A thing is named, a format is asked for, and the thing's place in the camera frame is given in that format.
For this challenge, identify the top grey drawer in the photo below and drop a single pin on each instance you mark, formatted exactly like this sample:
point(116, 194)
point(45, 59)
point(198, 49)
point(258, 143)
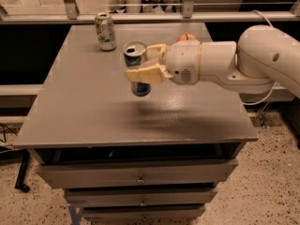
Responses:
point(137, 174)

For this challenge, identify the bottom grey drawer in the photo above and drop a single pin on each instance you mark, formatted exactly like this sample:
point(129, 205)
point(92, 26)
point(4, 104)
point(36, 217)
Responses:
point(139, 213)

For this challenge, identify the grey drawer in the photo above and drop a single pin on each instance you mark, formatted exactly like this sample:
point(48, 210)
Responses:
point(139, 213)
point(137, 174)
point(140, 196)

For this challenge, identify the black stand leg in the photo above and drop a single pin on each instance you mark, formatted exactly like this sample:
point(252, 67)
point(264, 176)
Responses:
point(7, 155)

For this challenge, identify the middle grey drawer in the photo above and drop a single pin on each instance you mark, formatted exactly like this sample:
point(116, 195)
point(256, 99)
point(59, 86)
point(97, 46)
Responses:
point(140, 196)

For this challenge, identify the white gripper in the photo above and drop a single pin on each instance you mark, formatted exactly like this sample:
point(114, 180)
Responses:
point(182, 61)

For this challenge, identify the blue silver redbull can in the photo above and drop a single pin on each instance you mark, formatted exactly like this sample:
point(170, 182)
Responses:
point(135, 53)

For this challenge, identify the grey drawer cabinet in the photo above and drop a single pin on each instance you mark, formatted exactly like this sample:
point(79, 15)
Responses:
point(85, 113)

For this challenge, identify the green white 7up can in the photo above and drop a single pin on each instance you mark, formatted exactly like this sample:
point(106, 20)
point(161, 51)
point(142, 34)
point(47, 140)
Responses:
point(105, 31)

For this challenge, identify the red apple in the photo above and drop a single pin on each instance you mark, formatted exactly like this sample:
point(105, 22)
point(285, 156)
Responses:
point(187, 36)

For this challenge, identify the metal window railing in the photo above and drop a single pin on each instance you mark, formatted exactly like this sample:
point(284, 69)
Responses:
point(84, 11)

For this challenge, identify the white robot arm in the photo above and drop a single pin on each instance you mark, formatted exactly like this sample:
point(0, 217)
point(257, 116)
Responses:
point(262, 56)

